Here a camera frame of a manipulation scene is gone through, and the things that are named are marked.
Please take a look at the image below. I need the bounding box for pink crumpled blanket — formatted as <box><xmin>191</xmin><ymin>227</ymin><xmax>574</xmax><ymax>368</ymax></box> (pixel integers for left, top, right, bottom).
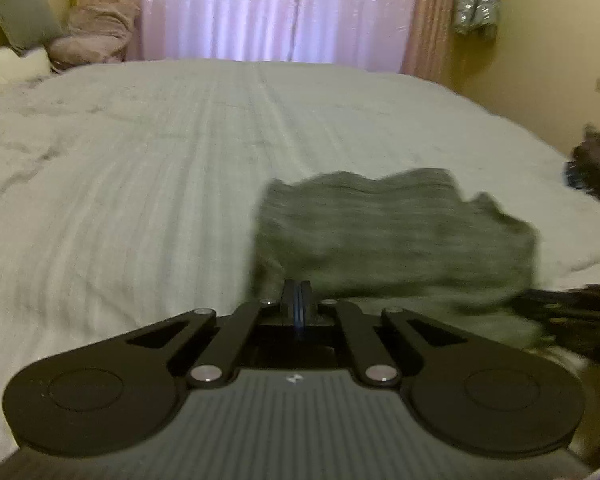
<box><xmin>47</xmin><ymin>2</ymin><xmax>142</xmax><ymax>68</ymax></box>

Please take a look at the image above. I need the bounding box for sheer white curtain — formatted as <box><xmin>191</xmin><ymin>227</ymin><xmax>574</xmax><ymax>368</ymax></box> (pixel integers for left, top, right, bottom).
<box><xmin>136</xmin><ymin>0</ymin><xmax>422</xmax><ymax>72</ymax></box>

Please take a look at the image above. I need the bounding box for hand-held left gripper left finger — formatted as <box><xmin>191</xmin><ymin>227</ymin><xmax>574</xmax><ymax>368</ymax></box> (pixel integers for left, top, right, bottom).
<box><xmin>115</xmin><ymin>279</ymin><xmax>298</xmax><ymax>389</ymax></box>

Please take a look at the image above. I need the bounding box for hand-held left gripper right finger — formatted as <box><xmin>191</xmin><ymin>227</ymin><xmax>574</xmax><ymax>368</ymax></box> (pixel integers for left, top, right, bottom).
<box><xmin>297</xmin><ymin>279</ymin><xmax>473</xmax><ymax>389</ymax></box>

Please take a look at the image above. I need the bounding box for bed with striped cover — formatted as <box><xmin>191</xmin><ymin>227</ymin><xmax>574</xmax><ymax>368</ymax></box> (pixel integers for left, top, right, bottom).
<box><xmin>0</xmin><ymin>57</ymin><xmax>600</xmax><ymax>461</ymax></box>

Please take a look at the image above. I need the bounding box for grey-green knit garment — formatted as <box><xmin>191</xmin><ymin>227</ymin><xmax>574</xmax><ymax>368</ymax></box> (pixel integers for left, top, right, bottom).
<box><xmin>250</xmin><ymin>167</ymin><xmax>548</xmax><ymax>352</ymax></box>

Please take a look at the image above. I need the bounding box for white pillow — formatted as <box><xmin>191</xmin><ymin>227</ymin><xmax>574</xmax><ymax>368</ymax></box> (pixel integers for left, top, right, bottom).
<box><xmin>0</xmin><ymin>46</ymin><xmax>55</xmax><ymax>88</ymax></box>

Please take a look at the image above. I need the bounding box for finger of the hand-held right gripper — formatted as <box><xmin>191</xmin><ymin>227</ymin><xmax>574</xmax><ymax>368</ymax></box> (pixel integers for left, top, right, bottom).
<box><xmin>518</xmin><ymin>284</ymin><xmax>600</xmax><ymax>324</ymax></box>

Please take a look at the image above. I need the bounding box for silver puffer jacket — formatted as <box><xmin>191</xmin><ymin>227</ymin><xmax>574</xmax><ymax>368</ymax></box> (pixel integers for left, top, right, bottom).
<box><xmin>452</xmin><ymin>0</ymin><xmax>501</xmax><ymax>42</ymax></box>

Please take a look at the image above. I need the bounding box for grey pillow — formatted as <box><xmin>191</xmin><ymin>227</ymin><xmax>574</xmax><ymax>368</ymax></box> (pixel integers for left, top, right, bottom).
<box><xmin>0</xmin><ymin>0</ymin><xmax>64</xmax><ymax>57</ymax></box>

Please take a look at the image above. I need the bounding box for dark bag on chair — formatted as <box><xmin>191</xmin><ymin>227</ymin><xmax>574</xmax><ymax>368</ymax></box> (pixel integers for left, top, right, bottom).
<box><xmin>565</xmin><ymin>124</ymin><xmax>600</xmax><ymax>207</ymax></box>

